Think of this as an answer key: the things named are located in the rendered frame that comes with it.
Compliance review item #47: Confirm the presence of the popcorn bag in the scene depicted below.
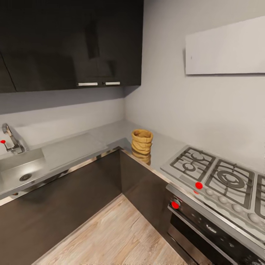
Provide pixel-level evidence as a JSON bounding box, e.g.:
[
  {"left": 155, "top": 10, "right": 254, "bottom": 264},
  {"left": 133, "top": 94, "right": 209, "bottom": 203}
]
[{"left": 131, "top": 129, "right": 153, "bottom": 154}]

